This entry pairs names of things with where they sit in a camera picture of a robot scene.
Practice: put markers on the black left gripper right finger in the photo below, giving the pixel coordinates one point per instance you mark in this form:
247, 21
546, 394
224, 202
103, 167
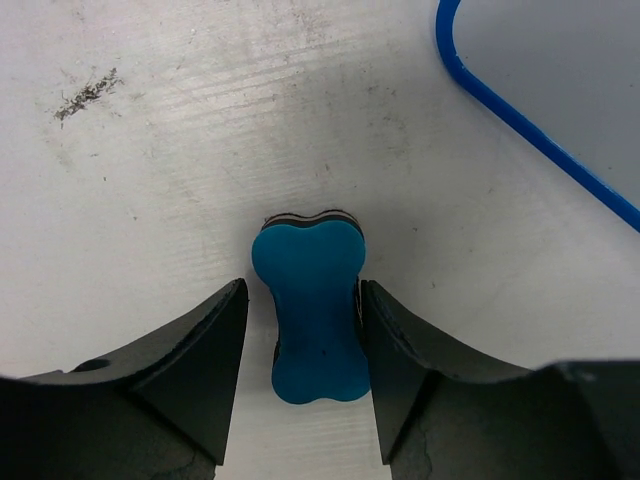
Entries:
445, 410

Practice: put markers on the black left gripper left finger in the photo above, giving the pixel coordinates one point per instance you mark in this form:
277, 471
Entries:
157, 408

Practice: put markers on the blue bone shaped eraser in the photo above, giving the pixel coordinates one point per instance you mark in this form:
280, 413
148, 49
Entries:
311, 267

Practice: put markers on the blue framed small whiteboard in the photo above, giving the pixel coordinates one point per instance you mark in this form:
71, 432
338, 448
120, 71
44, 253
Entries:
562, 74

